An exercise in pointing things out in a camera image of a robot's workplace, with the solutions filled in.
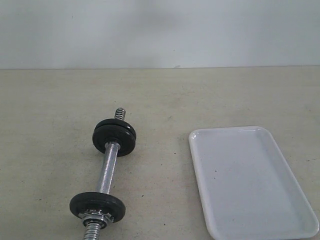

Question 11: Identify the black far-end weight plate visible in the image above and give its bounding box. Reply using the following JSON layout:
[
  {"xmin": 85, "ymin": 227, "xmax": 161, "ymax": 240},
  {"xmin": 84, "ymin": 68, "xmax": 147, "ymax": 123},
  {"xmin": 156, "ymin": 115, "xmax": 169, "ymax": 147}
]
[{"xmin": 92, "ymin": 124, "xmax": 137, "ymax": 157}]

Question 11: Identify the chrome star collar nut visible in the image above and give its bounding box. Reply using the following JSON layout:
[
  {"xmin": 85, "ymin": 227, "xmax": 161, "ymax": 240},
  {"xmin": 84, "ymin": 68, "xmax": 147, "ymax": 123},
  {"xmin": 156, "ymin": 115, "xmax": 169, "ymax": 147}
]
[{"xmin": 78, "ymin": 209, "xmax": 113, "ymax": 227}]

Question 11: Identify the chrome dumbbell bar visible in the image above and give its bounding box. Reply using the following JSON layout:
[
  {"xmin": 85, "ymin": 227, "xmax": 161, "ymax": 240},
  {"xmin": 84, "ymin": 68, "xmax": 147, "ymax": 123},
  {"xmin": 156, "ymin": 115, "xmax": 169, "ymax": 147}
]
[{"xmin": 83, "ymin": 107, "xmax": 126, "ymax": 240}]

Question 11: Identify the white rectangular tray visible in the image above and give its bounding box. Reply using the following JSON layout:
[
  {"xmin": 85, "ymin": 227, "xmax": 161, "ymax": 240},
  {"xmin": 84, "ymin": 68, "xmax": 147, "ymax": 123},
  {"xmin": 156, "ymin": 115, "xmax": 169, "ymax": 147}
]
[{"xmin": 188, "ymin": 126, "xmax": 320, "ymax": 240}]

